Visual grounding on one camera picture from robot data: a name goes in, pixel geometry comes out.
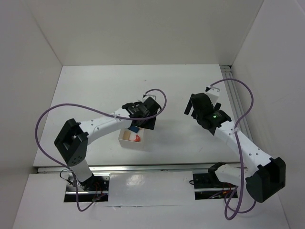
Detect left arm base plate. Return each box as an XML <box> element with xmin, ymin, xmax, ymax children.
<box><xmin>64</xmin><ymin>173</ymin><xmax>110</xmax><ymax>203</ymax></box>

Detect blue wood block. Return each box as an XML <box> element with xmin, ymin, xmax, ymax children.
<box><xmin>128</xmin><ymin>126</ymin><xmax>140</xmax><ymax>133</ymax></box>

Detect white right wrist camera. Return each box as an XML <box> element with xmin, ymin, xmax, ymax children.
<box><xmin>205</xmin><ymin>86</ymin><xmax>220</xmax><ymax>105</ymax></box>

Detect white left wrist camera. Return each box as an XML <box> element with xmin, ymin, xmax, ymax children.
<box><xmin>142</xmin><ymin>94</ymin><xmax>156</xmax><ymax>101</ymax></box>

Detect natural wood block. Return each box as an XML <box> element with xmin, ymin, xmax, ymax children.
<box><xmin>122</xmin><ymin>131</ymin><xmax>131</xmax><ymax>141</ymax></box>

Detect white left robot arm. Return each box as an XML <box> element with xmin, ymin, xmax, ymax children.
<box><xmin>54</xmin><ymin>96</ymin><xmax>161</xmax><ymax>190</ymax></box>

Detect white perforated plastic box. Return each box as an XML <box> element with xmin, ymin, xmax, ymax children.
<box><xmin>118</xmin><ymin>128</ymin><xmax>145</xmax><ymax>150</ymax></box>

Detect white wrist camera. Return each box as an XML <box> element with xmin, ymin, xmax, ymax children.
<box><xmin>205</xmin><ymin>86</ymin><xmax>220</xmax><ymax>105</ymax></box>
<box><xmin>142</xmin><ymin>94</ymin><xmax>156</xmax><ymax>101</ymax></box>

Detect aluminium rail front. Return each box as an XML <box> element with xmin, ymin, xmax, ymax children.
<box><xmin>37</xmin><ymin>163</ymin><xmax>248</xmax><ymax>173</ymax></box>

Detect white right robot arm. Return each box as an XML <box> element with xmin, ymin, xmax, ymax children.
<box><xmin>184</xmin><ymin>93</ymin><xmax>286</xmax><ymax>203</ymax></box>

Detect aluminium rail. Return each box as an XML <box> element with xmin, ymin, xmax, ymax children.
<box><xmin>220</xmin><ymin>65</ymin><xmax>253</xmax><ymax>141</ymax></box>
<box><xmin>37</xmin><ymin>163</ymin><xmax>248</xmax><ymax>173</ymax></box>

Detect aluminium rail right side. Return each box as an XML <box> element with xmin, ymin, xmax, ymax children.
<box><xmin>220</xmin><ymin>65</ymin><xmax>253</xmax><ymax>141</ymax></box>

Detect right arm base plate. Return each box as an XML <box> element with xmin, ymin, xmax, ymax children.
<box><xmin>189</xmin><ymin>173</ymin><xmax>235</xmax><ymax>200</ymax></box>

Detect red arch wood block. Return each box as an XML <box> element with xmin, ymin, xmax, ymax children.
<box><xmin>134</xmin><ymin>135</ymin><xmax>141</xmax><ymax>142</ymax></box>

